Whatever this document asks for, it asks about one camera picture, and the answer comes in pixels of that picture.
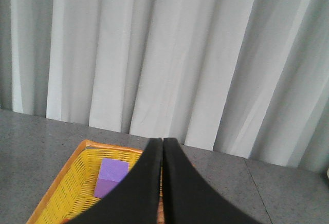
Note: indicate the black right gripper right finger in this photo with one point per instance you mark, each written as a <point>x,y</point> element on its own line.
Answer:
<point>187,197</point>

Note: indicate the yellow plastic basket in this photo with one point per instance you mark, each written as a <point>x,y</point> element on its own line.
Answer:
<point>72,191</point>

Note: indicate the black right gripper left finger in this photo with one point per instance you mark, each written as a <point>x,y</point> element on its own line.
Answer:
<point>135,199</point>

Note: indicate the white pleated curtain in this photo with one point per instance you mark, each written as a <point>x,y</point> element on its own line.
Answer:
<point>243,77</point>

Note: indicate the purple foam cube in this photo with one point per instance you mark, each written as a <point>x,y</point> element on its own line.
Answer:
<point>111,172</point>

